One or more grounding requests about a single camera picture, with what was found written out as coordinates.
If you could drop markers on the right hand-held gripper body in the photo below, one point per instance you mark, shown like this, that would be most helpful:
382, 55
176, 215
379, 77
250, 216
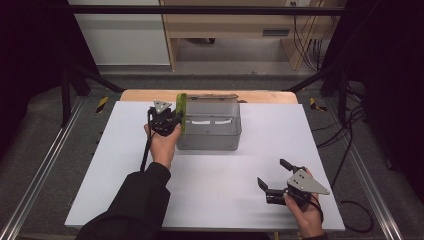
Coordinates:
301, 186

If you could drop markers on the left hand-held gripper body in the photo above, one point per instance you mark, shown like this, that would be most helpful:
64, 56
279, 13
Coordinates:
161, 118

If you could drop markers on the grey translucent plastic box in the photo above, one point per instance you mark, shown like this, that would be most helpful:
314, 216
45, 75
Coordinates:
210, 135

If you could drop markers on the person's left hand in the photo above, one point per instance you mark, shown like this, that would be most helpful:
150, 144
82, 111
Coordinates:
163, 146

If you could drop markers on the person's right hand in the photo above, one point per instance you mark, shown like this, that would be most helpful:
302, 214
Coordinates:
308, 218

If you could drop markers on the yellow black striped tape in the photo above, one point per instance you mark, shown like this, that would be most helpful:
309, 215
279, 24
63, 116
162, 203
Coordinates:
315, 104
102, 104

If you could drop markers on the white cabinet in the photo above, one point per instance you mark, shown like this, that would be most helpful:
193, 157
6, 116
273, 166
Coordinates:
123, 40

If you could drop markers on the black metal stand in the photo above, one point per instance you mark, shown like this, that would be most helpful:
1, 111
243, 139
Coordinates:
66, 96
341, 93

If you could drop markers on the wooden desk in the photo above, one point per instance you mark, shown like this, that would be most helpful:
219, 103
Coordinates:
226, 25

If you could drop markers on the black curtain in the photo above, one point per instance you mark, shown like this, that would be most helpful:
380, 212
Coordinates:
390, 83
30, 50

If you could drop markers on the aluminium floor rail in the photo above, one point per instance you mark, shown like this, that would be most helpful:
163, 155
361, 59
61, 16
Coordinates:
40, 173
366, 173

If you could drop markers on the black horizontal frame bar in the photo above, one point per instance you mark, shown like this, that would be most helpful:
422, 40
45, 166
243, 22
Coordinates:
200, 9

